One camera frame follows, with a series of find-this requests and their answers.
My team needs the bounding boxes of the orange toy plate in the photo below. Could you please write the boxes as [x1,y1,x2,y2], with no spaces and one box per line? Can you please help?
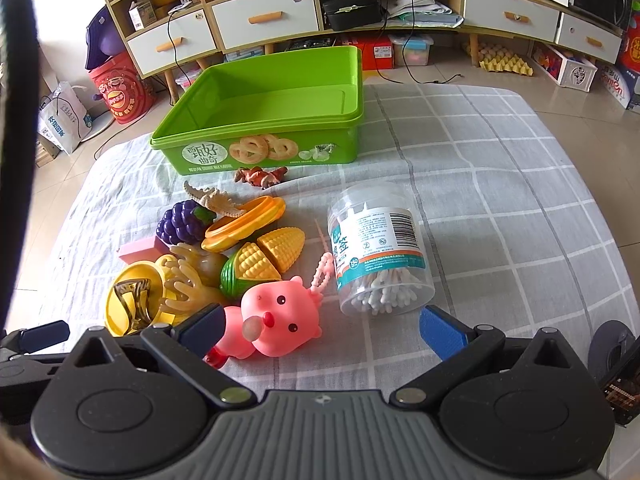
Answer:
[201,196,287,253]

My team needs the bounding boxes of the grey checked blanket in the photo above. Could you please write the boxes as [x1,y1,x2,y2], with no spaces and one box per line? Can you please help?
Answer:
[37,82,640,396]

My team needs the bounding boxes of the grey round object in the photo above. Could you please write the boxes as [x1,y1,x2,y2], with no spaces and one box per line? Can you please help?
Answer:
[587,320,640,376]

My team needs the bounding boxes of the red toy crab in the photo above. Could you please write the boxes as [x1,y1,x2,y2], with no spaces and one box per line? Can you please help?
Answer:
[234,165,290,190]

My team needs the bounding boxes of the yellow egg tray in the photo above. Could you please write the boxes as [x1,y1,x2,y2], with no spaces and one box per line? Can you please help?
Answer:
[467,40,533,77]

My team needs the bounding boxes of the black bag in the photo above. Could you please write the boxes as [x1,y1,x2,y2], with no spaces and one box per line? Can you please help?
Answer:
[321,0,383,32]

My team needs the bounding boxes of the beige spiky toy animal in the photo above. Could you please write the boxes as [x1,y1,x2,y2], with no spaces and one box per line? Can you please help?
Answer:
[183,180,246,219]

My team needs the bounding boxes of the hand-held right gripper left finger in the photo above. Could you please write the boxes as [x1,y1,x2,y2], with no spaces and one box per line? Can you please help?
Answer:
[65,304,257,409]

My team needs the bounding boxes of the clear storage box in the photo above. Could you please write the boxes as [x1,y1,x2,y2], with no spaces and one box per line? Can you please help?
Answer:
[390,35,435,68]

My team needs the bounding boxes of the yellow toy corn tip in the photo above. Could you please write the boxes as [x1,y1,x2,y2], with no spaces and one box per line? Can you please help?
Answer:
[256,226,306,275]

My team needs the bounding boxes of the white drawer wooden handle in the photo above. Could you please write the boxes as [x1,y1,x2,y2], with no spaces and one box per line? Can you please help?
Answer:
[555,12,623,65]
[125,10,218,77]
[462,0,561,43]
[210,0,321,51]

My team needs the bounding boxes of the yellow toy pot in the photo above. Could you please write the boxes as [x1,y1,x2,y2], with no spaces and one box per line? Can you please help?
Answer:
[102,254,201,338]

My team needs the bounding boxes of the green plastic box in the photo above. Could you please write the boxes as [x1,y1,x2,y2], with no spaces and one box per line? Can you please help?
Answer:
[150,45,365,177]

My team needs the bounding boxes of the red cardboard box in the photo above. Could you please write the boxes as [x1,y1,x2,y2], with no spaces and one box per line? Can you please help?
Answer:
[335,35,396,72]

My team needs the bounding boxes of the small cardboard box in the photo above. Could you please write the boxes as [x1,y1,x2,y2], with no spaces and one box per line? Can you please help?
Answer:
[129,0,157,30]

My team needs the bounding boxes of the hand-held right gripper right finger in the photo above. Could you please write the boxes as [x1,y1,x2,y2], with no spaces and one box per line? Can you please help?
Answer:
[389,305,581,409]

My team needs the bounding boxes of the white shopping bag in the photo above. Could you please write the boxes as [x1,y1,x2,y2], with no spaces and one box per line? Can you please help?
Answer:
[37,80,93,156]

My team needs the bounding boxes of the purple toy grapes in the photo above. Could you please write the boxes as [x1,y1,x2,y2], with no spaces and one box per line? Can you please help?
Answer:
[156,199,217,243]

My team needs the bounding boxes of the red printed bucket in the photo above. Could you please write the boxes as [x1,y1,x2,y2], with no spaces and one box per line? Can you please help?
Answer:
[89,51,153,126]

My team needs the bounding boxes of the clear cotton swab jar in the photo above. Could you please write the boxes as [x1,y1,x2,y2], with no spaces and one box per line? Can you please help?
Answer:
[327,182,437,317]

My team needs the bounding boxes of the wooden cabinet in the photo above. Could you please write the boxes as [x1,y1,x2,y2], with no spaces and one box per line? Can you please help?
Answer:
[92,0,631,106]

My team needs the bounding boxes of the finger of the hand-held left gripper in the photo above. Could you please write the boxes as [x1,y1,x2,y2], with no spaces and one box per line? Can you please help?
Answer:
[0,355,63,401]
[0,320,71,356]

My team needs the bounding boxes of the black cable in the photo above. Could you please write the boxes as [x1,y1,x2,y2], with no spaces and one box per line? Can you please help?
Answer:
[166,2,211,103]
[402,0,466,86]

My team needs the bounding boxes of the cream branched plastic toy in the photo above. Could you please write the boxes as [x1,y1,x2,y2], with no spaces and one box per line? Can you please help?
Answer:
[160,242,231,318]

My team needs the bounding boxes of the pink toy block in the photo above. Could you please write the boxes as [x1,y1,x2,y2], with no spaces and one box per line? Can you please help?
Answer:
[118,237,173,265]

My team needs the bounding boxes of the dark patterned hair clip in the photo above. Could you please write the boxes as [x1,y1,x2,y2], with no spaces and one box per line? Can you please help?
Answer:
[112,280,151,336]

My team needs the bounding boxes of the folded light cloth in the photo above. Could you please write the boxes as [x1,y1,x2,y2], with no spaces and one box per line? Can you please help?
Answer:
[387,0,463,27]

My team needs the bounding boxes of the toy corn green husk half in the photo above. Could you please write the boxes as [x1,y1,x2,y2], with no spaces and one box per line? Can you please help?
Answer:
[220,241,283,297]

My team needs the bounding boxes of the purple plastic object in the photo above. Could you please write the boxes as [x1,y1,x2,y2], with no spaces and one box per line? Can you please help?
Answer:
[84,5,131,72]

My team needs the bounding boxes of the black strap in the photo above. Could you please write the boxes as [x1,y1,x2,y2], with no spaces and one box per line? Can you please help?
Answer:
[0,0,43,331]

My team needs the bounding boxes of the pink pig toy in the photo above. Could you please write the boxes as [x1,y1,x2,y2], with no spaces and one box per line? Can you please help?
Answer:
[202,251,335,371]

